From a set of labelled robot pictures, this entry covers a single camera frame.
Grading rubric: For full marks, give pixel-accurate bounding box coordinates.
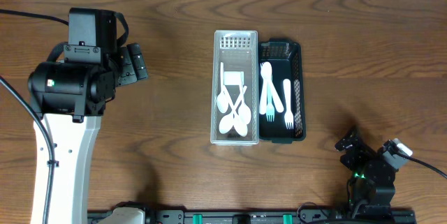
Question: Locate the white fork short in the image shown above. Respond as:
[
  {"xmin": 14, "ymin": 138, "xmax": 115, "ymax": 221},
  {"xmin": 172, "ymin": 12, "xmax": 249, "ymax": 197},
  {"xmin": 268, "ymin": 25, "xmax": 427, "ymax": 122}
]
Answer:
[{"xmin": 283, "ymin": 79, "xmax": 294, "ymax": 130}]

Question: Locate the white spoon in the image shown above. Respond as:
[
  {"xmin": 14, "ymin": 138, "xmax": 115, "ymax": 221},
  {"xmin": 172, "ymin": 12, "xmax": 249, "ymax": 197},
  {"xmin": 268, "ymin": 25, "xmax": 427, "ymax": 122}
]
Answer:
[
  {"xmin": 217, "ymin": 62, "xmax": 228, "ymax": 113},
  {"xmin": 219, "ymin": 84, "xmax": 248, "ymax": 135},
  {"xmin": 259, "ymin": 61, "xmax": 272, "ymax": 114},
  {"xmin": 224, "ymin": 86, "xmax": 248, "ymax": 137}
]

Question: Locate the white spoon handle up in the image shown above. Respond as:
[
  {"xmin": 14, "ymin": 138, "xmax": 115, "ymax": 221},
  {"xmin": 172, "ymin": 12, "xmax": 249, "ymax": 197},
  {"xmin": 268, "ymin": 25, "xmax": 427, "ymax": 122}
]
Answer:
[{"xmin": 238, "ymin": 72, "xmax": 251, "ymax": 125}]

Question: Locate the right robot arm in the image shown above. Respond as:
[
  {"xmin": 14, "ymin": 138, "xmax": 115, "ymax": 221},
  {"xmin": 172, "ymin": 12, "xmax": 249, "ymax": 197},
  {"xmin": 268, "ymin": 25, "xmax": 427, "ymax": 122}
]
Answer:
[{"xmin": 335, "ymin": 126, "xmax": 396, "ymax": 219}]

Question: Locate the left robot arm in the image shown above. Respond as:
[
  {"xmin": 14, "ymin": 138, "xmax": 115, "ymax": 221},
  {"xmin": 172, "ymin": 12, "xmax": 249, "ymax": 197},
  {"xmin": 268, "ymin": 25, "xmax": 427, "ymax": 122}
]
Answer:
[{"xmin": 28, "ymin": 8, "xmax": 148, "ymax": 223}]

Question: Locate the black plastic basket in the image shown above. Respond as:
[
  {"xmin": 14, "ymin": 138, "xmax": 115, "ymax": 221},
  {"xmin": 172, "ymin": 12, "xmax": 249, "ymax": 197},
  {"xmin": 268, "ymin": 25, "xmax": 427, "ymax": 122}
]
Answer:
[{"xmin": 258, "ymin": 38, "xmax": 306, "ymax": 144}]

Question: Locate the clear plastic basket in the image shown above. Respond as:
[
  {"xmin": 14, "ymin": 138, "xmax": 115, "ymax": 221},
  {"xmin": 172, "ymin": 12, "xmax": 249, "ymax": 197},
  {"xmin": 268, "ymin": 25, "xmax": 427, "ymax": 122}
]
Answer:
[{"xmin": 210, "ymin": 30, "xmax": 259, "ymax": 146}]

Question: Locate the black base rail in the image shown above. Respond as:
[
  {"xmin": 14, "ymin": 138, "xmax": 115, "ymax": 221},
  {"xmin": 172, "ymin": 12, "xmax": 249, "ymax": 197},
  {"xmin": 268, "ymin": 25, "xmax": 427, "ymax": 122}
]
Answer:
[{"xmin": 87, "ymin": 202, "xmax": 417, "ymax": 224}]

